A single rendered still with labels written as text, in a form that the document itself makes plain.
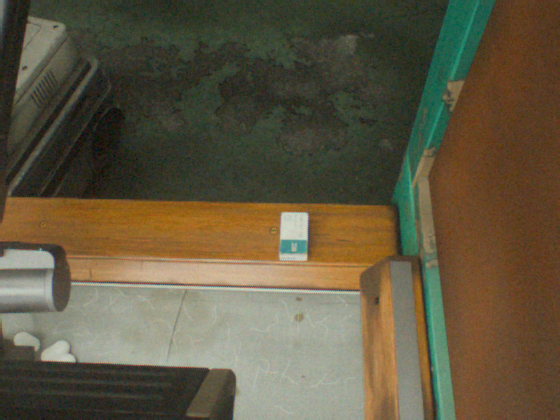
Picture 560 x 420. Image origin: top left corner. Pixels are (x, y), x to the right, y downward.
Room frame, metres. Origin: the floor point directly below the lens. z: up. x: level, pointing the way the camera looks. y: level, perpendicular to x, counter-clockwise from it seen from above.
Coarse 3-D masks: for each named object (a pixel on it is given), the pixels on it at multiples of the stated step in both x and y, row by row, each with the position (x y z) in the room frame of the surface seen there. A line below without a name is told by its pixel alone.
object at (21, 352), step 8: (0, 320) 0.19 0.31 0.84; (0, 328) 0.18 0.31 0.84; (0, 336) 0.17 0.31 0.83; (0, 344) 0.17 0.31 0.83; (0, 352) 0.16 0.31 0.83; (8, 352) 0.16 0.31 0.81; (16, 352) 0.16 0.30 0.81; (24, 352) 0.16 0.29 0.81; (32, 352) 0.16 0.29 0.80; (32, 360) 0.16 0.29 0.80
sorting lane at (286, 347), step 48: (96, 288) 0.26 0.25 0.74; (144, 288) 0.25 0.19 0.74; (192, 288) 0.25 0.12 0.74; (240, 288) 0.24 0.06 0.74; (48, 336) 0.20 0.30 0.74; (96, 336) 0.20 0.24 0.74; (144, 336) 0.19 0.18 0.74; (192, 336) 0.19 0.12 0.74; (240, 336) 0.18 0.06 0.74; (288, 336) 0.18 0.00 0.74; (336, 336) 0.17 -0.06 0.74; (240, 384) 0.12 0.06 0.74; (288, 384) 0.12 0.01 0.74; (336, 384) 0.11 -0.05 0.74
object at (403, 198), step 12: (408, 168) 0.34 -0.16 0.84; (408, 180) 0.33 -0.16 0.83; (396, 192) 0.36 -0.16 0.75; (408, 192) 0.32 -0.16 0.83; (396, 204) 0.35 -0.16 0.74; (408, 204) 0.30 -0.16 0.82; (408, 216) 0.29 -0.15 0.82; (408, 228) 0.27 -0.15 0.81; (408, 240) 0.26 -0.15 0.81; (408, 252) 0.25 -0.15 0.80
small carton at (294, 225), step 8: (288, 216) 0.32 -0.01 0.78; (296, 216) 0.32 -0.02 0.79; (304, 216) 0.32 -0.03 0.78; (288, 224) 0.31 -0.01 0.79; (296, 224) 0.31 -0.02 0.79; (304, 224) 0.31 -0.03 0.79; (280, 232) 0.30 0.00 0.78; (288, 232) 0.30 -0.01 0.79; (296, 232) 0.30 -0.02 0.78; (304, 232) 0.29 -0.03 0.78; (280, 240) 0.29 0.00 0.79; (288, 240) 0.28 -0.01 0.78; (296, 240) 0.28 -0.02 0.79; (304, 240) 0.28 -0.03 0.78; (280, 248) 0.27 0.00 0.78; (288, 248) 0.27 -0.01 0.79; (296, 248) 0.27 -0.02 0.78; (304, 248) 0.27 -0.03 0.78; (280, 256) 0.27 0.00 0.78; (288, 256) 0.27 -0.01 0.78; (296, 256) 0.26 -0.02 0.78; (304, 256) 0.26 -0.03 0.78
